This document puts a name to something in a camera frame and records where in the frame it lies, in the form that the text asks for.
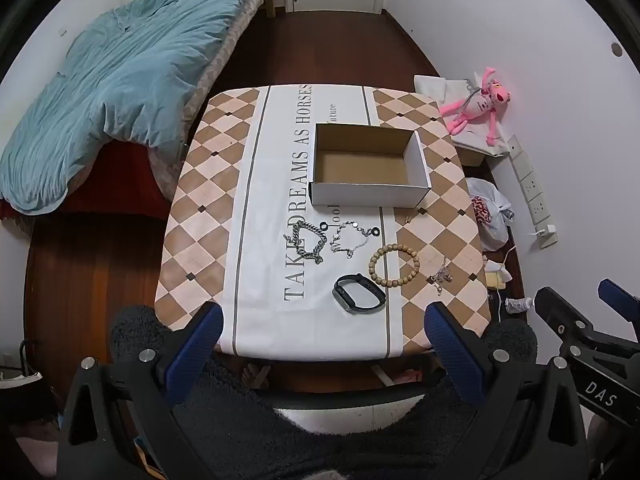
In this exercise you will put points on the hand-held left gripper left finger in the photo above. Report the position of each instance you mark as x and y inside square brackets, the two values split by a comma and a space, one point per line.
[200, 342]

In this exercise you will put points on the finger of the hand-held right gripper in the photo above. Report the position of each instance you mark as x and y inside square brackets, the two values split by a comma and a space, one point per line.
[620, 295]
[557, 310]

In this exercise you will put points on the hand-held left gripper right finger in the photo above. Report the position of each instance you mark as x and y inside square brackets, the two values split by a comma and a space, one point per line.
[450, 345]

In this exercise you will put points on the black smart band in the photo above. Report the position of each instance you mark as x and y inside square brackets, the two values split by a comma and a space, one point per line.
[345, 295]

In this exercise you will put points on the cardboard box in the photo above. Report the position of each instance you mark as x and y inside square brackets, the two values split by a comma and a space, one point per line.
[360, 170]

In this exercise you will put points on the small plastic bottle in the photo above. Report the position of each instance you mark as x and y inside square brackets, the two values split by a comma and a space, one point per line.
[520, 304]

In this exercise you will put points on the person's left foot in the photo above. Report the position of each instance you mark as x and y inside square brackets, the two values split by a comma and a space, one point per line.
[256, 376]

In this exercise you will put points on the yellow tissue pack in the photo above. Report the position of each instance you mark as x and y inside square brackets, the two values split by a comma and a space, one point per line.
[495, 277]

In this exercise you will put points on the white charger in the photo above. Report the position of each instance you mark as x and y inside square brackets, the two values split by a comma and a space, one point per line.
[549, 230]

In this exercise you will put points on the dark fuzzy clothing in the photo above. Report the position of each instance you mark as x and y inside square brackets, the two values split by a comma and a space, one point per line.
[240, 425]

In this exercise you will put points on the white plastic bag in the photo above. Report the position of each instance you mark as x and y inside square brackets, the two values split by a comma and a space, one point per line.
[492, 230]

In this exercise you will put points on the checkered tablecloth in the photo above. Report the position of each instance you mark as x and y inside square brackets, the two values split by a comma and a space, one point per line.
[280, 170]

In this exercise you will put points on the pink plush toy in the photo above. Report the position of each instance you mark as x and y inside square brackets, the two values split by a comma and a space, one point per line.
[477, 102]

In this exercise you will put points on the white cushion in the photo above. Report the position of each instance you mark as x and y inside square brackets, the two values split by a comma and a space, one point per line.
[435, 87]

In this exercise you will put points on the teal blanket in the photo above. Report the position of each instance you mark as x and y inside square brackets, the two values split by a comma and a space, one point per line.
[125, 75]

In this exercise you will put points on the bed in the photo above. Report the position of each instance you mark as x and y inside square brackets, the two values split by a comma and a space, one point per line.
[220, 65]

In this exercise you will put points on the round wall cap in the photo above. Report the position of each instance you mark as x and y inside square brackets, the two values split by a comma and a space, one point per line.
[616, 49]

